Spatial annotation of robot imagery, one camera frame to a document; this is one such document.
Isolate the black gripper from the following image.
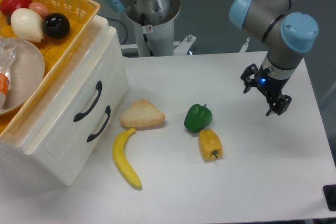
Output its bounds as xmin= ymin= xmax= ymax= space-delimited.
xmin=240 ymin=63 xmax=292 ymax=116

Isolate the white top drawer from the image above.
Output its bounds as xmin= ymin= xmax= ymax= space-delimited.
xmin=24 ymin=27 xmax=128 ymax=159

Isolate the black top drawer handle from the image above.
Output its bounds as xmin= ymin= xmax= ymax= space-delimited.
xmin=73 ymin=80 xmax=103 ymax=122

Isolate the black drawer handle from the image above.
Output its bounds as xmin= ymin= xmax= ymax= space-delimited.
xmin=73 ymin=80 xmax=103 ymax=122
xmin=87 ymin=105 xmax=111 ymax=143

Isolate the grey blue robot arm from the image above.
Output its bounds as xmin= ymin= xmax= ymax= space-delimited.
xmin=104 ymin=0 xmax=319 ymax=115

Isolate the white drawer cabinet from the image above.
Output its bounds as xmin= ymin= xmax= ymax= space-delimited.
xmin=1 ymin=16 xmax=129 ymax=186

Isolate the green bell pepper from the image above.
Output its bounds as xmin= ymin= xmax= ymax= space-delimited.
xmin=184 ymin=104 xmax=213 ymax=133

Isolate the yellow bell pepper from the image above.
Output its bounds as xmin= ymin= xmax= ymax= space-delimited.
xmin=198 ymin=129 xmax=223 ymax=162

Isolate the black object at table corner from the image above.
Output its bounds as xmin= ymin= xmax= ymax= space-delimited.
xmin=323 ymin=184 xmax=336 ymax=211

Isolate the triangular bread slice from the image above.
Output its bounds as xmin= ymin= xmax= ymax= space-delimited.
xmin=120 ymin=99 xmax=165 ymax=128

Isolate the yellow banana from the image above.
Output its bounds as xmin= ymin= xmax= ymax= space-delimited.
xmin=112 ymin=128 xmax=142 ymax=190

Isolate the yellow wicker basket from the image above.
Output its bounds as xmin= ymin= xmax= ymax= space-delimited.
xmin=1 ymin=0 xmax=100 ymax=142

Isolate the black round eggplant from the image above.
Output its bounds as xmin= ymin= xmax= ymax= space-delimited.
xmin=43 ymin=13 xmax=70 ymax=39

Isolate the pink round fruit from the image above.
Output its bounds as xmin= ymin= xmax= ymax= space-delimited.
xmin=28 ymin=2 xmax=50 ymax=18

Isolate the beige plate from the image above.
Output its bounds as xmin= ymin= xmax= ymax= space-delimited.
xmin=1 ymin=38 xmax=45 ymax=115

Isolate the white pear-shaped vegetable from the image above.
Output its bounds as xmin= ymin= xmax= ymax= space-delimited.
xmin=11 ymin=8 xmax=44 ymax=42

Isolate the clear plastic wrapped bottle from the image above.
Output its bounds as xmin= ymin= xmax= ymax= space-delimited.
xmin=1 ymin=37 xmax=16 ymax=108

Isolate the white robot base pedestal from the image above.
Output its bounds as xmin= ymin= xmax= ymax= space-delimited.
xmin=125 ymin=0 xmax=181 ymax=57

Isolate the black bottom drawer handle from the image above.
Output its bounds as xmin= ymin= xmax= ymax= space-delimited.
xmin=87 ymin=105 xmax=111 ymax=143

